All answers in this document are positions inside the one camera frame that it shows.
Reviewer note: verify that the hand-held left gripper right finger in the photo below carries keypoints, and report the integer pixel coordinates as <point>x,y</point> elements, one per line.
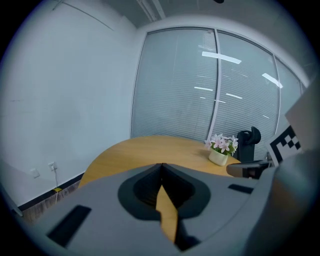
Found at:
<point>220,200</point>

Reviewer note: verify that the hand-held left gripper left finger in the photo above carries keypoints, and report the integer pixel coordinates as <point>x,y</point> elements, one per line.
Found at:
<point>100,225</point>

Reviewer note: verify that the glass partition with blinds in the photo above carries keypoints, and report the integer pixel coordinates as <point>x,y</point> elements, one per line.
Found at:
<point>175,87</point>

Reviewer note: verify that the white ceiling pipes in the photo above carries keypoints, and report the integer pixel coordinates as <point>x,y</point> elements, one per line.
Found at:
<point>152,10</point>

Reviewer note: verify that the black office chair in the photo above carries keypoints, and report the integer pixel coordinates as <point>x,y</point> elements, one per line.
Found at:
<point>246,147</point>

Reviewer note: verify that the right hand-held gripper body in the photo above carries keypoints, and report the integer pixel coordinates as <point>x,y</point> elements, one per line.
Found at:
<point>287,200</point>

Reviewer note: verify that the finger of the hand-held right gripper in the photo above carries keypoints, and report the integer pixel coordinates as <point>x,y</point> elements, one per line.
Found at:
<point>245,169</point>

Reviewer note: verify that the round wooden table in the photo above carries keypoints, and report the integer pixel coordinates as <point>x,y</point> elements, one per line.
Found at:
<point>150,152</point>

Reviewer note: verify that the small potted flower plant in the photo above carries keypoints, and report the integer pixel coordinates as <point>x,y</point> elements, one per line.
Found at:
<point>218,157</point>

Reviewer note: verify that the white wall socket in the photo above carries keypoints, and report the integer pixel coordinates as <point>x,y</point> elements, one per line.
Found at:
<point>52,166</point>
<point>35,173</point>

